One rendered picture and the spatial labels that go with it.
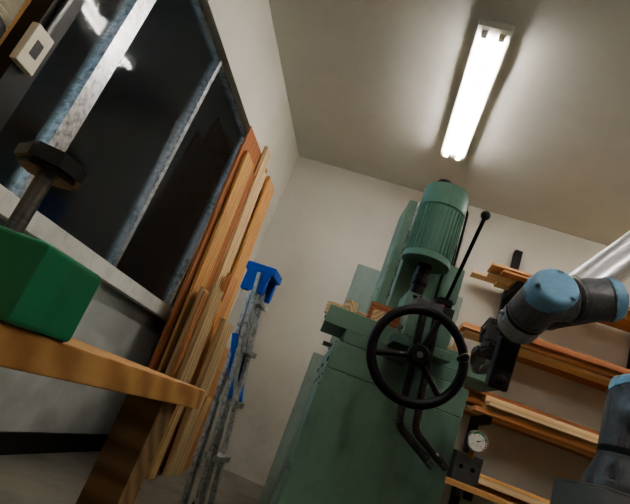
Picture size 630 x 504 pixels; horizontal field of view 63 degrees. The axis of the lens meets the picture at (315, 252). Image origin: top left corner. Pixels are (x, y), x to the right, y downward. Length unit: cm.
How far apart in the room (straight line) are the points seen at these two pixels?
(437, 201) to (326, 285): 249
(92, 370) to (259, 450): 377
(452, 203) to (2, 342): 171
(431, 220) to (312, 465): 92
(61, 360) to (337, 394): 128
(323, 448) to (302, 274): 286
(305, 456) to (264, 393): 260
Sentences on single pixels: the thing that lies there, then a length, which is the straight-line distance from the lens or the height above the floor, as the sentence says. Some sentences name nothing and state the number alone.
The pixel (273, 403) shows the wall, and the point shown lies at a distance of 416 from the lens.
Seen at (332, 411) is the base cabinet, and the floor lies 59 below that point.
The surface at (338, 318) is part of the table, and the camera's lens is 163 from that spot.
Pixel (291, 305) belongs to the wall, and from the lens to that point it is 427.
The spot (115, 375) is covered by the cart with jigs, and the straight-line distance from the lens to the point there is 46.
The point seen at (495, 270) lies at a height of 202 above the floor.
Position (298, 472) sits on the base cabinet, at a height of 40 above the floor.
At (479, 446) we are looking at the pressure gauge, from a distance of 164.
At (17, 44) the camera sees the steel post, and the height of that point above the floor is 118.
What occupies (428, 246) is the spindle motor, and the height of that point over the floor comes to 124.
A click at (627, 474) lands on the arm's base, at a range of 136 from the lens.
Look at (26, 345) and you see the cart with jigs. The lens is 36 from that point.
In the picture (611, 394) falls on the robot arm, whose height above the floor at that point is 85.
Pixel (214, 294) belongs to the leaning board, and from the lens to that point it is 295.
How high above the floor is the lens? 54
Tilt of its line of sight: 18 degrees up
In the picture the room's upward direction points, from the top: 22 degrees clockwise
